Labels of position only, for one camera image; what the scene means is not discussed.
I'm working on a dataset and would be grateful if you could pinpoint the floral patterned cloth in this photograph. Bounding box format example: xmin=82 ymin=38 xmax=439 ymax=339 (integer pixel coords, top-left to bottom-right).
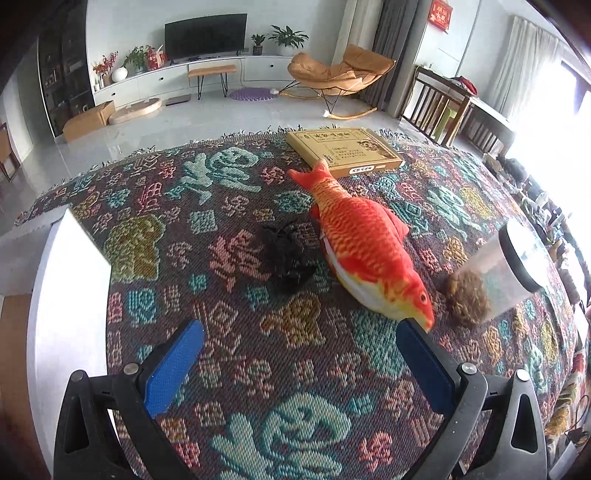
xmin=544 ymin=350 xmax=591 ymax=455

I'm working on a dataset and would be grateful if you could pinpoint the black fluffy cloth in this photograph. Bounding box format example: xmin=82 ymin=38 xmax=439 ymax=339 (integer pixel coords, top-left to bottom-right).
xmin=260 ymin=219 xmax=318 ymax=294

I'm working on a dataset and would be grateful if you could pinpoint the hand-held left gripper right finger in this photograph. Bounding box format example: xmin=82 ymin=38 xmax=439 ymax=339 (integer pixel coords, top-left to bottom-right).
xmin=396 ymin=318 xmax=548 ymax=480

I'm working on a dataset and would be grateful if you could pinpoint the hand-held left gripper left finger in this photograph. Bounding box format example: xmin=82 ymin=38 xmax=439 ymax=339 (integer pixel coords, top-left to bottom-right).
xmin=53 ymin=318 xmax=205 ymax=480

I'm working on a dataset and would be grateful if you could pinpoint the clear jar with black lid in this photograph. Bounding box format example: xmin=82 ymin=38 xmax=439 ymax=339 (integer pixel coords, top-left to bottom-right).
xmin=445 ymin=217 xmax=553 ymax=329

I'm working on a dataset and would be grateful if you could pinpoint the wooden table with slatted side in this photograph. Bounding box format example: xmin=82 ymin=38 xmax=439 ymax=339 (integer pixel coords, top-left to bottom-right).
xmin=401 ymin=64 xmax=516 ymax=154

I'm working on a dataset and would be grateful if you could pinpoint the round wooden cat scratcher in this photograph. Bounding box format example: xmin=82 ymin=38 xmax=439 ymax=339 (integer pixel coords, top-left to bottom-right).
xmin=108 ymin=96 xmax=164 ymax=125

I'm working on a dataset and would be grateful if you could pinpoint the orange lounge rocking chair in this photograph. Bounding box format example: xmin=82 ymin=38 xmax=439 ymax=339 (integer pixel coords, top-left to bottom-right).
xmin=276 ymin=43 xmax=397 ymax=119

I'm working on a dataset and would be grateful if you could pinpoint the white board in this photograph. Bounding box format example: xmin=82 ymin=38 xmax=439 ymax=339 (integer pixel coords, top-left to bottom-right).
xmin=25 ymin=207 xmax=114 ymax=480

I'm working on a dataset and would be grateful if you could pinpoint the wooden chair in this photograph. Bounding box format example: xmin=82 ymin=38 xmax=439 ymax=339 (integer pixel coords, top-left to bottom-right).
xmin=0 ymin=122 xmax=22 ymax=184

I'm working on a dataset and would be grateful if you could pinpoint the large green potted plant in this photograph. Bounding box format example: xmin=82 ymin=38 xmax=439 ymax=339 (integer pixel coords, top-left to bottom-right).
xmin=269 ymin=25 xmax=310 ymax=57

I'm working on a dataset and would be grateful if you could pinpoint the bright window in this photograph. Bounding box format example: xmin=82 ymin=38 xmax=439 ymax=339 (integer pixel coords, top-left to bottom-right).
xmin=508 ymin=59 xmax=591 ymax=223

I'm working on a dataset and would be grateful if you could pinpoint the red fish plush toy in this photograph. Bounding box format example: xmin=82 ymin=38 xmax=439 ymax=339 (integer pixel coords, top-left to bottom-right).
xmin=288 ymin=159 xmax=435 ymax=334

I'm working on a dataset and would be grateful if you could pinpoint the leafy plant in pot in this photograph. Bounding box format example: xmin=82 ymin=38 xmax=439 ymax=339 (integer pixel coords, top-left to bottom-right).
xmin=123 ymin=45 xmax=149 ymax=75

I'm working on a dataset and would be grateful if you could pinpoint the red flower bouquet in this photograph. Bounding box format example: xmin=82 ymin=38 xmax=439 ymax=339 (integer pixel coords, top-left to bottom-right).
xmin=92 ymin=51 xmax=119 ymax=89

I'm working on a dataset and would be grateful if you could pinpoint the purple floor mat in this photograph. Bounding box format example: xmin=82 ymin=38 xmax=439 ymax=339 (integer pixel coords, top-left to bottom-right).
xmin=229 ymin=87 xmax=278 ymax=103

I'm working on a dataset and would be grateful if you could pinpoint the red wall calendar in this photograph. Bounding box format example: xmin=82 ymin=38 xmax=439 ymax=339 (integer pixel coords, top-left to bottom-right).
xmin=430 ymin=0 xmax=451 ymax=33

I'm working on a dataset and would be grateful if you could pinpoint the black flat television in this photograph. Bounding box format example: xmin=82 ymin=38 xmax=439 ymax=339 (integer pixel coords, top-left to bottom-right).
xmin=164 ymin=13 xmax=248 ymax=61

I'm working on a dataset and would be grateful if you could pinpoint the white sheer curtain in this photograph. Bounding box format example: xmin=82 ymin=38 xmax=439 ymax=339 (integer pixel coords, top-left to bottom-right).
xmin=484 ymin=16 xmax=569 ymax=121

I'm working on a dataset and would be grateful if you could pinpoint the brown cardboard box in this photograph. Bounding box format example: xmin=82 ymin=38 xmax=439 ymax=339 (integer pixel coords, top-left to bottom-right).
xmin=62 ymin=100 xmax=116 ymax=143

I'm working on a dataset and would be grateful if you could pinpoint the grey curtain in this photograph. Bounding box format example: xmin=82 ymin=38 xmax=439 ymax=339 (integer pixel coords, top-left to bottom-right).
xmin=357 ymin=0 xmax=419 ymax=117

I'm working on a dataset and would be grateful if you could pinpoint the wooden bench with metal legs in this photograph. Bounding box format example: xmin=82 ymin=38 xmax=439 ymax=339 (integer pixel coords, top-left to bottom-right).
xmin=187 ymin=63 xmax=238 ymax=100

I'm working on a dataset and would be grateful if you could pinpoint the white television cabinet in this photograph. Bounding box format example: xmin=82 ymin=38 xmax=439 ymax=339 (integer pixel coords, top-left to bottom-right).
xmin=92 ymin=54 xmax=297 ymax=110

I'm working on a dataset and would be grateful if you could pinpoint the colourful patterned woven blanket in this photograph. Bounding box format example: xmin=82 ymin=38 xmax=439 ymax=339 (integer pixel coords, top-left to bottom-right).
xmin=14 ymin=124 xmax=581 ymax=480

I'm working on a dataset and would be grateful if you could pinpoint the green stool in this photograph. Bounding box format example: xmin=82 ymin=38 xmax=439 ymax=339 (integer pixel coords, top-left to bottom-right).
xmin=433 ymin=108 xmax=463 ymax=147

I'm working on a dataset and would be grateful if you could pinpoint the dark glass display cabinet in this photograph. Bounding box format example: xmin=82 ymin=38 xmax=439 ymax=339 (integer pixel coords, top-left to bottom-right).
xmin=37 ymin=0 xmax=96 ymax=140

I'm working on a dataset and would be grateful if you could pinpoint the pile of assorted small items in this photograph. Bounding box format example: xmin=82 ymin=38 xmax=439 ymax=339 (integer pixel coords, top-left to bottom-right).
xmin=484 ymin=151 xmax=591 ymax=302

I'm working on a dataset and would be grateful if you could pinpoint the flat yellow printed box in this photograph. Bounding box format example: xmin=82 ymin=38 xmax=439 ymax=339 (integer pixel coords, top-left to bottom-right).
xmin=284 ymin=127 xmax=406 ymax=180

